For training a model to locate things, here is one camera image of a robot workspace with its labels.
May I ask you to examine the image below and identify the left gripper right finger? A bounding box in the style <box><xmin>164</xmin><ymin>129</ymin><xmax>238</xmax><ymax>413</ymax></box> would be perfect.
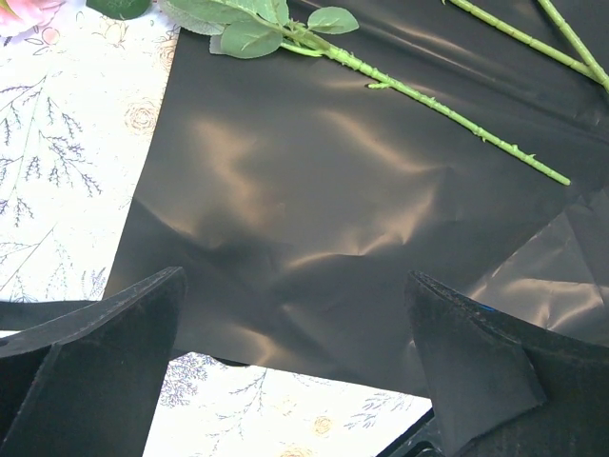
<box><xmin>404</xmin><ymin>271</ymin><xmax>608</xmax><ymax>456</ymax></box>

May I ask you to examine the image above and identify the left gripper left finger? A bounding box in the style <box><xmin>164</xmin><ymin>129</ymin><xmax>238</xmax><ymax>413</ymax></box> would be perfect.
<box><xmin>1</xmin><ymin>267</ymin><xmax>186</xmax><ymax>456</ymax></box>

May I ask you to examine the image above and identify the black ribbon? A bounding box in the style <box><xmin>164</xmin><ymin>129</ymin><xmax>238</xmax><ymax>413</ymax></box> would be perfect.
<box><xmin>0</xmin><ymin>301</ymin><xmax>93</xmax><ymax>331</ymax></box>

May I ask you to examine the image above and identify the black paper cone wrapper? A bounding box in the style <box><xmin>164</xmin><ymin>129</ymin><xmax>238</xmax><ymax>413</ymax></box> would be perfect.
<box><xmin>106</xmin><ymin>1</ymin><xmax>608</xmax><ymax>395</ymax></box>

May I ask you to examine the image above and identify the floral table mat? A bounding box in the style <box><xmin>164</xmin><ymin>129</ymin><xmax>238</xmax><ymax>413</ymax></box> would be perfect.
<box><xmin>1</xmin><ymin>1</ymin><xmax>430</xmax><ymax>456</ymax></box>

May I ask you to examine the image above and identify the cream bud flower stem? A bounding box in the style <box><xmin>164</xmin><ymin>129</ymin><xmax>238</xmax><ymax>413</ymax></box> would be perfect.
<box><xmin>538</xmin><ymin>0</ymin><xmax>608</xmax><ymax>89</ymax></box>

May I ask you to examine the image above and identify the peach rose stem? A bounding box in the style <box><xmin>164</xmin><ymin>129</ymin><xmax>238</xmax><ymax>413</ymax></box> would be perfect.
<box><xmin>450</xmin><ymin>0</ymin><xmax>602</xmax><ymax>85</ymax></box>

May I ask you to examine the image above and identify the pink double rose stem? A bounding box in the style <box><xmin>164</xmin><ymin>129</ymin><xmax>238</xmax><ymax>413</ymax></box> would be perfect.
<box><xmin>1</xmin><ymin>1</ymin><xmax>571</xmax><ymax>186</ymax></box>

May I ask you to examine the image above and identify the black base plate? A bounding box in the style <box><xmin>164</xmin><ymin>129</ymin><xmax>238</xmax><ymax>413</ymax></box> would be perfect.
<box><xmin>378</xmin><ymin>409</ymin><xmax>443</xmax><ymax>457</ymax></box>

